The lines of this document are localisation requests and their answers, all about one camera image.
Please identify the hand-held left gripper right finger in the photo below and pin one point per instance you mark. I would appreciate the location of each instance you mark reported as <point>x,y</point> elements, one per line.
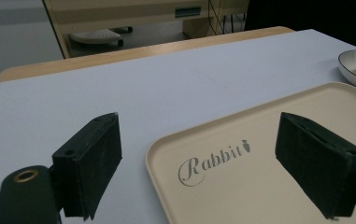
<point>319,161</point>

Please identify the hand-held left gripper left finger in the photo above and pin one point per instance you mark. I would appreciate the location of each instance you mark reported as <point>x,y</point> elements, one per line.
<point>87,165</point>

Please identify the beige plastic tray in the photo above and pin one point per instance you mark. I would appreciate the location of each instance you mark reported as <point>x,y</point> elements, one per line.
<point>259,174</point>

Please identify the light wooden table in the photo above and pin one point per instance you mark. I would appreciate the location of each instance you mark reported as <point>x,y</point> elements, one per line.
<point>82,63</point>

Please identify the beige wooden cabinet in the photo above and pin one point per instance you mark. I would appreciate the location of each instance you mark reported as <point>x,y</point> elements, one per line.
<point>129,15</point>

